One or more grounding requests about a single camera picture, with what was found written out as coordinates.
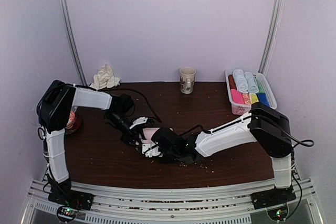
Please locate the floral ceramic mug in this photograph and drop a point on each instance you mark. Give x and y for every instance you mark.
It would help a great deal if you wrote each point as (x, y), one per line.
(187, 79)

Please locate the light blue rolled towel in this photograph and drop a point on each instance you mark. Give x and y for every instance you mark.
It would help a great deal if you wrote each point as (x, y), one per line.
(240, 80)

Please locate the dark red rolled towel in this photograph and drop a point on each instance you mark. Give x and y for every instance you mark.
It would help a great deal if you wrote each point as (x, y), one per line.
(232, 83)

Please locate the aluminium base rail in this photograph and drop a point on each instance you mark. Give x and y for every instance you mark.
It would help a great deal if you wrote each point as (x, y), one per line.
(223, 204)

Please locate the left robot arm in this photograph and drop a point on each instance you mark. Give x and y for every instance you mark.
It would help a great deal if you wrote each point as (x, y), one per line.
(53, 112)

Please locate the aluminium frame post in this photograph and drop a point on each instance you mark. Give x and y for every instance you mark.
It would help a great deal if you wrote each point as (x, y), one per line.
(72, 42)
(271, 35)

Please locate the pale blue rolled towel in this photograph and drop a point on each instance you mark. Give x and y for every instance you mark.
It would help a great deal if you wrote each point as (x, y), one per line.
(252, 84)

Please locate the green rolled towel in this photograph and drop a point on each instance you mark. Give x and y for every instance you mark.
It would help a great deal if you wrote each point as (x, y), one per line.
(260, 87)

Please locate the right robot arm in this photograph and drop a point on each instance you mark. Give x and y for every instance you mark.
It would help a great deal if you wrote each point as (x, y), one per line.
(262, 124)

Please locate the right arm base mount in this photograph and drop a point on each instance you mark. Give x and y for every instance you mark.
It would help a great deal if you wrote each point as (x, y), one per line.
(275, 201)

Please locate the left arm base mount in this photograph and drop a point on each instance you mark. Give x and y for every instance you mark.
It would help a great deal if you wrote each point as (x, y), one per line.
(69, 207)

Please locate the orange patterned rolled towel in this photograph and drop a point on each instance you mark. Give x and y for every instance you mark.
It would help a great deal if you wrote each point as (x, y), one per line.
(246, 99)

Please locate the red white patterned bowl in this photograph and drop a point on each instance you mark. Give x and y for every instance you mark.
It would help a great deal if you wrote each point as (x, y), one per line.
(71, 121)

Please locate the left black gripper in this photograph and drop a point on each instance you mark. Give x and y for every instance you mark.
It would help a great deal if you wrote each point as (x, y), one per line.
(130, 136)

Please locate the pink rolled towel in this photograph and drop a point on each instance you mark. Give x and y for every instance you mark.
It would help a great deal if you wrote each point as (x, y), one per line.
(236, 96)

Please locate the cream crumpled towel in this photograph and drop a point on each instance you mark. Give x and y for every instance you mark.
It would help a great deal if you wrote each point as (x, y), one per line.
(105, 78)

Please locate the yellow rolled towel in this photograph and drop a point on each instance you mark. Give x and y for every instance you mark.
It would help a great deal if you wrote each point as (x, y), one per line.
(253, 98)

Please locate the left aluminium frame post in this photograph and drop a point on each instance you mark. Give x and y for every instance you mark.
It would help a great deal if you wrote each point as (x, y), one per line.
(72, 42)

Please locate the pink towel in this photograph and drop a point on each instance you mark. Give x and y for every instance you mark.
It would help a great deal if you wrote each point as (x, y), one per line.
(236, 96)
(146, 135)

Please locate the right aluminium frame post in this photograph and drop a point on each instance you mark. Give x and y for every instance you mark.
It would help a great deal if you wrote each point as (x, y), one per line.
(271, 35)

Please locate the white plastic basket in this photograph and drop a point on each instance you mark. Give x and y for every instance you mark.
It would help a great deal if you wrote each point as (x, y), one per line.
(239, 109)

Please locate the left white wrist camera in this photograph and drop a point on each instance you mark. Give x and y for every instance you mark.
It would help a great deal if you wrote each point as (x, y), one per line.
(141, 123)

